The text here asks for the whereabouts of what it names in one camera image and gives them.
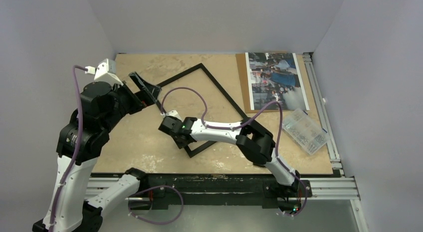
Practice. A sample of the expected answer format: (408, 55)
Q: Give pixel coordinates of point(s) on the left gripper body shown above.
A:
(126, 100)

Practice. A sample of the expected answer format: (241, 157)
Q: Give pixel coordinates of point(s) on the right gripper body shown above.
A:
(168, 126)

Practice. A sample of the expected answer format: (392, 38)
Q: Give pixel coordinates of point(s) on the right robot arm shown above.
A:
(254, 141)

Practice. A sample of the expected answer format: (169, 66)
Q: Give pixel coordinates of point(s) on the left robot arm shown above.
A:
(100, 107)

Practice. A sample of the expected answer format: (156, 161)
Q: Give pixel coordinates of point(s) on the printed photo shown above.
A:
(277, 81)

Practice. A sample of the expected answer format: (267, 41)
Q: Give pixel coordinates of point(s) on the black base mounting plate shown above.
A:
(220, 190)

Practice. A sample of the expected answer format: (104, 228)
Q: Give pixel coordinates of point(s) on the brown cardboard backing board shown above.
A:
(244, 85)

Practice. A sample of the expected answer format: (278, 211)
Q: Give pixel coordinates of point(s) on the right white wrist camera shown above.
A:
(172, 113)

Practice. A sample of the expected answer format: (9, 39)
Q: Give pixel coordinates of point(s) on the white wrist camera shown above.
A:
(172, 113)
(105, 71)

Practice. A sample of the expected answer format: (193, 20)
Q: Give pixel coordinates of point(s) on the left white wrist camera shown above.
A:
(105, 71)

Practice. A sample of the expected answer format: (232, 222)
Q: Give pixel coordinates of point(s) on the aluminium rail right side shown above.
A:
(323, 116)

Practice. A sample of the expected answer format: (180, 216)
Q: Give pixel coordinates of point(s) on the aluminium rail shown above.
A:
(323, 116)
(322, 188)

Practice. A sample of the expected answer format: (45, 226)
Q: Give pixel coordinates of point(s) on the aluminium rail front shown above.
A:
(322, 188)

